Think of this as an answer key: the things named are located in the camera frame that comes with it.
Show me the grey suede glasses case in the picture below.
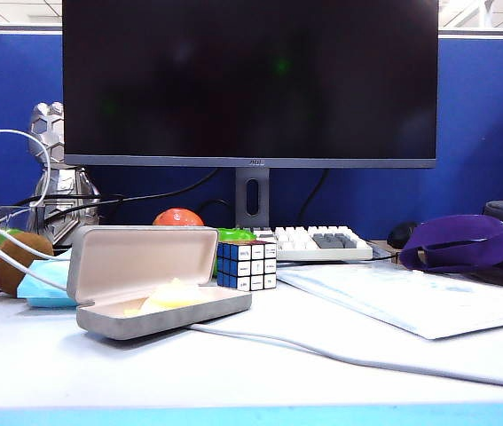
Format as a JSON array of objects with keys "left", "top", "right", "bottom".
[{"left": 67, "top": 225, "right": 253, "bottom": 342}]

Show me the grey monitor stand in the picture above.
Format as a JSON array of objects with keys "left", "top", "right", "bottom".
[{"left": 234, "top": 168, "right": 271, "bottom": 230}]

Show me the green apple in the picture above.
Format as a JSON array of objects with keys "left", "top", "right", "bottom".
[{"left": 211, "top": 227, "right": 256, "bottom": 279}]

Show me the white and grey keyboard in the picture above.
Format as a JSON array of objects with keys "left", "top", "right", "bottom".
[{"left": 253, "top": 225, "right": 374, "bottom": 262}]

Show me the Rubik's cube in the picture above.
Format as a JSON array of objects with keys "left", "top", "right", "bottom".
[{"left": 216, "top": 241, "right": 278, "bottom": 293}]

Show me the orange fruit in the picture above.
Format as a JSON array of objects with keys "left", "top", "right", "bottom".
[{"left": 152, "top": 208, "right": 206, "bottom": 228}]

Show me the yellow cleaning cloth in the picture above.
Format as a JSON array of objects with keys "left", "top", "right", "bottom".
[{"left": 122, "top": 277, "right": 206, "bottom": 317}]

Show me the black computer monitor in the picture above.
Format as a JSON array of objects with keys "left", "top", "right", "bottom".
[{"left": 61, "top": 0, "right": 439, "bottom": 170}]

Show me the black computer mouse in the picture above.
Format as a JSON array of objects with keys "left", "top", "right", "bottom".
[{"left": 386, "top": 220, "right": 419, "bottom": 249}]

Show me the white paper booklet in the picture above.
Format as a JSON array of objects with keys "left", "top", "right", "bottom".
[{"left": 276, "top": 261, "right": 503, "bottom": 342}]

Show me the silver robot figurine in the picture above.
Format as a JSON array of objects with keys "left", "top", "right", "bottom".
[{"left": 27, "top": 102, "right": 101, "bottom": 246}]

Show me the light blue face mask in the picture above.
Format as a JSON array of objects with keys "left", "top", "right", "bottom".
[{"left": 16, "top": 255, "right": 79, "bottom": 309}]

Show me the small green fruit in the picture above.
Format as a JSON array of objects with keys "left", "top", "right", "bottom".
[{"left": 0, "top": 228, "right": 24, "bottom": 248}]

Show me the brown kiwi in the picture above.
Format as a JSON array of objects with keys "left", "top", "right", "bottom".
[{"left": 0, "top": 231, "right": 55, "bottom": 297}]

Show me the long black cable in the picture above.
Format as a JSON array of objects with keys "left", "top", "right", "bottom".
[{"left": 44, "top": 169, "right": 220, "bottom": 224}]

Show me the purple strap bag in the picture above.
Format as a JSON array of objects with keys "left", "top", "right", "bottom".
[{"left": 399, "top": 214, "right": 503, "bottom": 277}]

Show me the looped white cable with plug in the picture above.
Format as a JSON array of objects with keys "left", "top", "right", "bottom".
[{"left": 0, "top": 129, "right": 52, "bottom": 209}]

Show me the thick grey-white cable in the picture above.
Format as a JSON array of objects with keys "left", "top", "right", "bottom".
[{"left": 187, "top": 322, "right": 503, "bottom": 391}]

